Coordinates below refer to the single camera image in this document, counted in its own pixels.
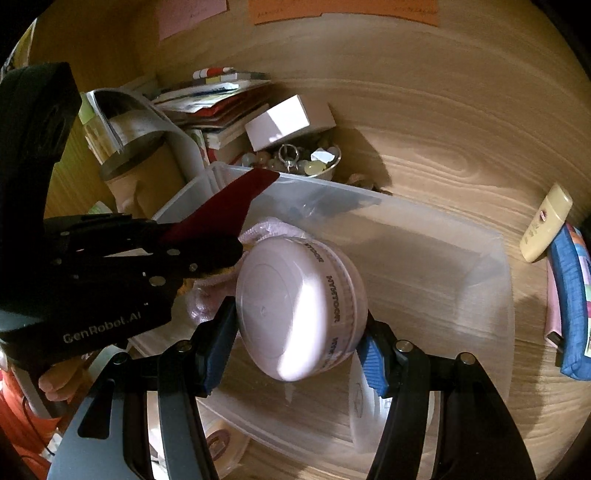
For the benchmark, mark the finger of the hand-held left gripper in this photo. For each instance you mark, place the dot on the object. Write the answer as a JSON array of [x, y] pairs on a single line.
[[184, 258], [92, 230]]

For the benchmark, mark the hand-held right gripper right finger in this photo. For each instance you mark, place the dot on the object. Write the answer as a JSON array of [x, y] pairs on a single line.
[[371, 364]]

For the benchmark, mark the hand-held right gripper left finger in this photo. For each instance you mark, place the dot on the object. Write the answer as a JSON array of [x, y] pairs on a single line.
[[216, 355]]

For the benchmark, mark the dark red packet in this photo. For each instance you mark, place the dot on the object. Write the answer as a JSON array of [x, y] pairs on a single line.
[[217, 207]]

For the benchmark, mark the white round jar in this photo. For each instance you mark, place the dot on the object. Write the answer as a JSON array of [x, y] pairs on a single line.
[[286, 314]]

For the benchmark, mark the clear plastic bin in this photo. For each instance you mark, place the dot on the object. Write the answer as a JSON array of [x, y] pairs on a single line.
[[438, 300]]

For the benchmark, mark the person's left forearm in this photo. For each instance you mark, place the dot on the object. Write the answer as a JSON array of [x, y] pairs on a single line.
[[18, 415]]

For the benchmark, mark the wooden desktop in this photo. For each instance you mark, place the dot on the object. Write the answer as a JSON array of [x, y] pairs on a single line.
[[438, 138]]

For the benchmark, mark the person's left hand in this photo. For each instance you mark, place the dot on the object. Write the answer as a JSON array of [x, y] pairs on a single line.
[[55, 385]]

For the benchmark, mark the brown paper cup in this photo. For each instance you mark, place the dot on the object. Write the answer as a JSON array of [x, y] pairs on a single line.
[[147, 180]]

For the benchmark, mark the curled white sheet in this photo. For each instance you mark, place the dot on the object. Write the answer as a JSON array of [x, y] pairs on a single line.
[[184, 143]]

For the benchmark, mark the stack of books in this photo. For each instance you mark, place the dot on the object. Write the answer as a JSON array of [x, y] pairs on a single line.
[[212, 106]]

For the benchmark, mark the glass bowl of beads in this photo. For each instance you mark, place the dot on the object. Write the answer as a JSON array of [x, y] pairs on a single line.
[[318, 164]]

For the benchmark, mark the white cardboard box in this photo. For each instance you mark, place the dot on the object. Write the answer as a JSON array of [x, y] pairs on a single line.
[[286, 120]]

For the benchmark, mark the pink pouch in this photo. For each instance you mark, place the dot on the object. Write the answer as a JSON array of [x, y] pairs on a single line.
[[551, 304]]

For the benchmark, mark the pink paper note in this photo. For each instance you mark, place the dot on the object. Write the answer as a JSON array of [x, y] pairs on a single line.
[[189, 16]]

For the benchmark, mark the blue folding umbrella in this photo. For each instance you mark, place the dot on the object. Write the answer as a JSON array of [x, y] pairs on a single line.
[[570, 300]]

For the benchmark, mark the orange paper note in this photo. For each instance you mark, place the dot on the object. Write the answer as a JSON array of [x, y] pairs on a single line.
[[341, 11]]

